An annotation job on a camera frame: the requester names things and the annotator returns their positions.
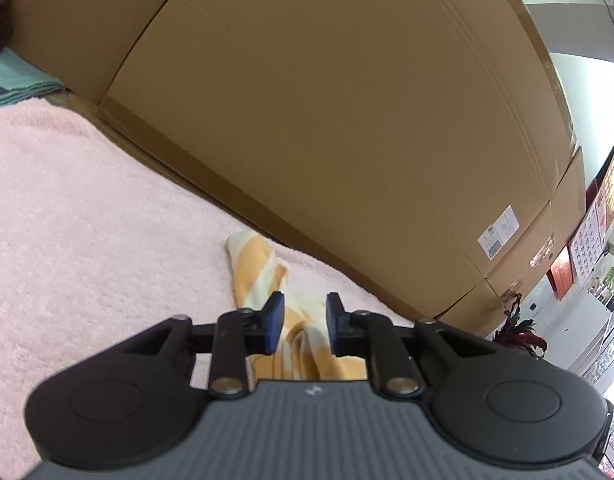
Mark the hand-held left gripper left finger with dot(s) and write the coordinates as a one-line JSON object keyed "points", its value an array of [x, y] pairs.
{"points": [[274, 320]]}

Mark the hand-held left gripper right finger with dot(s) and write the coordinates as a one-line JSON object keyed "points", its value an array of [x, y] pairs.
{"points": [[333, 322]]}

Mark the orange white striped shirt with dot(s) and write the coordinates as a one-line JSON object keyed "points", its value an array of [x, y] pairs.
{"points": [[259, 270]]}

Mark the small cardboard box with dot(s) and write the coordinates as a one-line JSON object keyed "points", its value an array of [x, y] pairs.
{"points": [[472, 315]]}

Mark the white label with square code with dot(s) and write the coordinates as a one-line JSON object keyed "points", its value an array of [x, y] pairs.
{"points": [[491, 244]]}

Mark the red leaf potted plant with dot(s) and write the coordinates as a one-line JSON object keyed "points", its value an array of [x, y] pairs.
{"points": [[519, 332]]}

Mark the white text shipping label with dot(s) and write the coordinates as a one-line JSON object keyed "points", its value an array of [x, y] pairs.
{"points": [[506, 221]]}

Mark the large cardboard box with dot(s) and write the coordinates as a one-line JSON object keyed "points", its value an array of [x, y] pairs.
{"points": [[337, 110]]}

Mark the pink towel blanket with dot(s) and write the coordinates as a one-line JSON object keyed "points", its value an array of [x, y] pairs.
{"points": [[87, 210]]}

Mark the cardboard box with tape strips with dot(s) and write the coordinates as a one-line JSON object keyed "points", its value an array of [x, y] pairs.
{"points": [[542, 240]]}

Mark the white shelf cabinet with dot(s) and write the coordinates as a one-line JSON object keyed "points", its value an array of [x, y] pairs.
{"points": [[587, 330]]}

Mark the wide cardboard box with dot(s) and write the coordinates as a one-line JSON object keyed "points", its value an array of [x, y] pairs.
{"points": [[87, 20]]}

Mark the teal mat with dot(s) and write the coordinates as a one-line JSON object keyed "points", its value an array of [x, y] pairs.
{"points": [[12, 80]]}

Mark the red wall calendar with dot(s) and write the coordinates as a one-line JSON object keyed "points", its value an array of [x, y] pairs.
{"points": [[587, 250]]}

